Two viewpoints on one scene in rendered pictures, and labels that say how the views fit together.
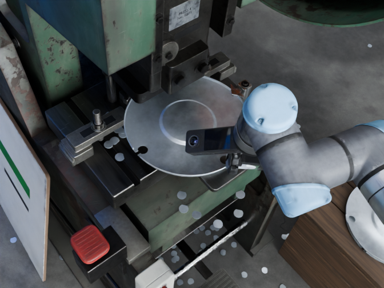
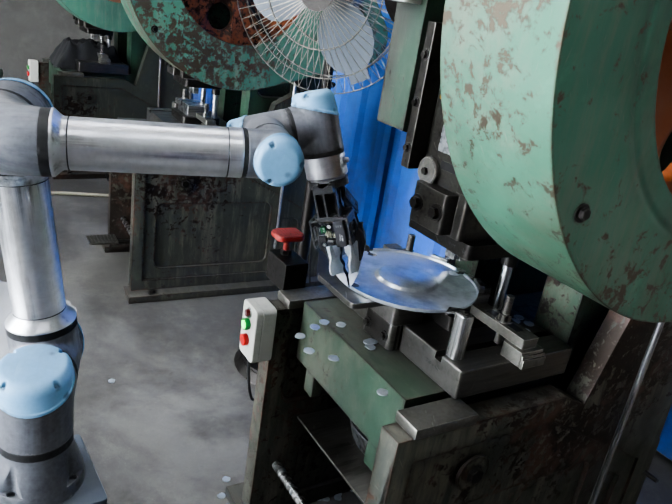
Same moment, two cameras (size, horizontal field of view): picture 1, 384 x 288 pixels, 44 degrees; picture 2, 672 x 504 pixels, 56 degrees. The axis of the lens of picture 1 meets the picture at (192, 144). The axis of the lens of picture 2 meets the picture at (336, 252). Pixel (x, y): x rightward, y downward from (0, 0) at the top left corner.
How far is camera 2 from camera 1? 145 cm
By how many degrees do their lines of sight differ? 79
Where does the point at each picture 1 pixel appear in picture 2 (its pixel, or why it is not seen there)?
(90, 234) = (295, 233)
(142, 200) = (339, 305)
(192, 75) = (427, 216)
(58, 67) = not seen: hidden behind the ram
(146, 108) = (424, 264)
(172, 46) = (431, 164)
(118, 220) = (321, 292)
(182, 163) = not seen: hidden behind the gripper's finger
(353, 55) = not seen: outside the picture
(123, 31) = (392, 85)
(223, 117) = (413, 296)
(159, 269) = (265, 306)
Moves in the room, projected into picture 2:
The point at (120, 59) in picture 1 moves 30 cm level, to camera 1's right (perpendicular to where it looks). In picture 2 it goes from (385, 111) to (349, 132)
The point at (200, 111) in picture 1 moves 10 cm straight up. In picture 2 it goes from (419, 283) to (429, 237)
